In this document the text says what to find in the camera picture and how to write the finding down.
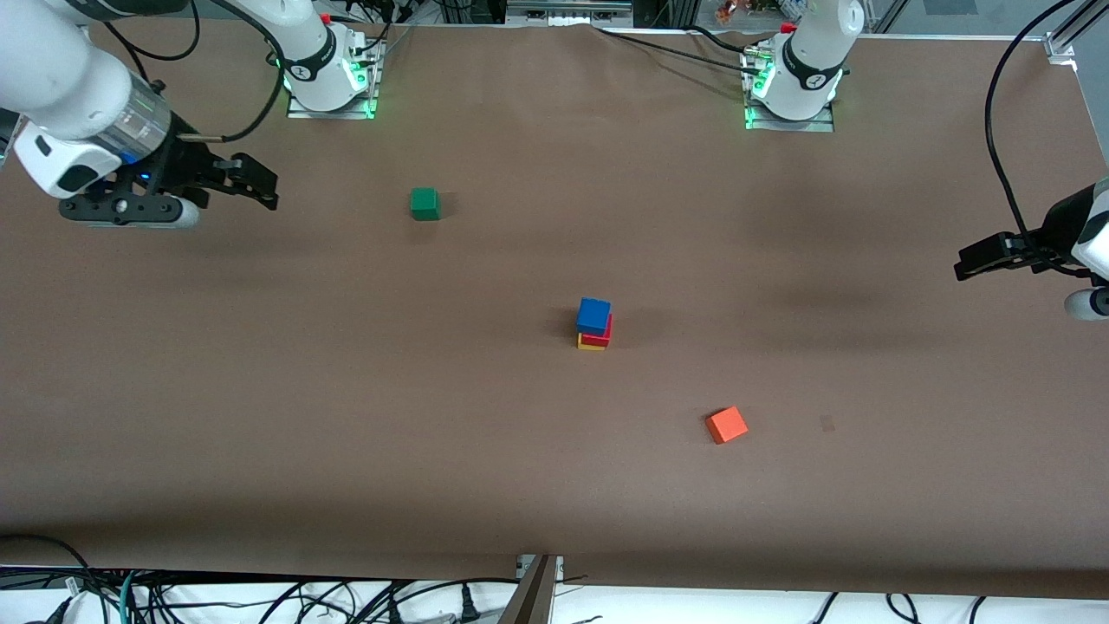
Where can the green wooden block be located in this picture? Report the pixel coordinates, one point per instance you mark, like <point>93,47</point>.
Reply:
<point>424,204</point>

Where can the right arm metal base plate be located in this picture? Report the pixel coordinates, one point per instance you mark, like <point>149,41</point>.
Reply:
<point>299,111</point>

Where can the colourful small objects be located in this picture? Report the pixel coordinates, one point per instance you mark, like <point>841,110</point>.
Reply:
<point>745,9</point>

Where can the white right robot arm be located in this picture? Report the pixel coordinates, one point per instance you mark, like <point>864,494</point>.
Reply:
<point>52,69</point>

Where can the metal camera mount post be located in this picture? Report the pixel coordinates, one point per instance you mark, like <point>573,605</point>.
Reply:
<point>533,598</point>

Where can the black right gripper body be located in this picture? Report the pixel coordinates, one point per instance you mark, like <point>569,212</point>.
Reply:
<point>187,161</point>

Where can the orange wooden block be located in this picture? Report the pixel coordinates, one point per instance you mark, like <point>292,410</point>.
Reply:
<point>726,425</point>

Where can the blue wooden block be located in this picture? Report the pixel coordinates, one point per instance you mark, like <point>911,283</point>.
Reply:
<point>593,315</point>

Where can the red wooden block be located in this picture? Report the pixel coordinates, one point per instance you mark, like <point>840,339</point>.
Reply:
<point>605,338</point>

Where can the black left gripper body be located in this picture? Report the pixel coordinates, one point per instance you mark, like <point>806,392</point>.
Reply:
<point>1054,230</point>

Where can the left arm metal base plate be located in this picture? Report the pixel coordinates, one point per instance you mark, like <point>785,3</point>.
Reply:
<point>823,126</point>

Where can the yellow wooden block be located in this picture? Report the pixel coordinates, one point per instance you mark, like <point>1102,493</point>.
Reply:
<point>589,345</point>

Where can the aluminium frame profile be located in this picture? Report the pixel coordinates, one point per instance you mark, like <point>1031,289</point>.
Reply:
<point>1074,39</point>

